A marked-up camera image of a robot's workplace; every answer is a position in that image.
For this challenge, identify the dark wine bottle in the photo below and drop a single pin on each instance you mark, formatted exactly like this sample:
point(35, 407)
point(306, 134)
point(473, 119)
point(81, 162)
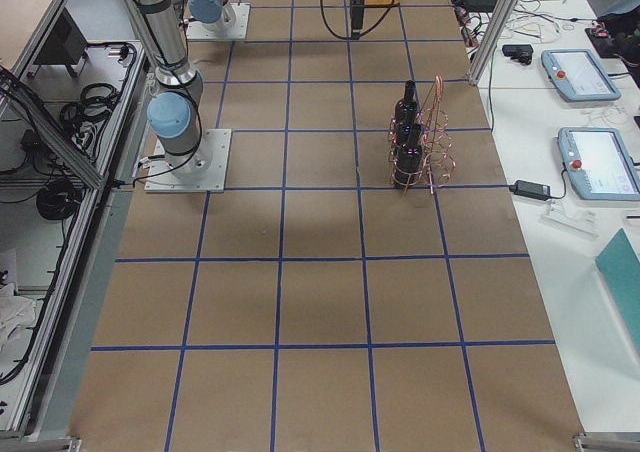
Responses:
point(408, 158)
point(406, 108)
point(402, 133)

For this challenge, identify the black handheld device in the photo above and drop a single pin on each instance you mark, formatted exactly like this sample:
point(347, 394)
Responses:
point(520, 53)

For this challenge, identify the far teach pendant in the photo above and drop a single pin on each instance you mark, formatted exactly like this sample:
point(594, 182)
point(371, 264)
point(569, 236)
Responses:
point(578, 75)

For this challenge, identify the teach pendant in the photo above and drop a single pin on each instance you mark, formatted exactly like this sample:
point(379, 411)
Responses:
point(598, 164)
point(578, 75)

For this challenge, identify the black power adapter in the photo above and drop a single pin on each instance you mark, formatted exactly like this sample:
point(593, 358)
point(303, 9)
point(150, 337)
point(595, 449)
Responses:
point(531, 190)

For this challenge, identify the near teach pendant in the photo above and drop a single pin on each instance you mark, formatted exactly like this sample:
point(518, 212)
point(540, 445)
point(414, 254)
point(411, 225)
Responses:
point(598, 164)

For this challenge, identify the clear acrylic stand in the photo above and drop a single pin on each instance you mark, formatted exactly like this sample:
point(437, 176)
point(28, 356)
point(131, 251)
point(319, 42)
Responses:
point(580, 221)

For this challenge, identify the teal folder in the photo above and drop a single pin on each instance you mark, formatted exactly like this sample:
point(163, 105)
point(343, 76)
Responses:
point(618, 263)

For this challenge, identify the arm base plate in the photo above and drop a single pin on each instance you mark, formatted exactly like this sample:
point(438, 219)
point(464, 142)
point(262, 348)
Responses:
point(205, 171)
point(237, 32)

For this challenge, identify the aluminium frame post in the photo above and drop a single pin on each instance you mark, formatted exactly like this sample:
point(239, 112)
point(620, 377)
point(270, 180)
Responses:
point(484, 53)

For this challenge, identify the copper wire bottle basket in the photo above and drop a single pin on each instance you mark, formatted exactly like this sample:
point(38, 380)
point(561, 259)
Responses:
point(437, 163)

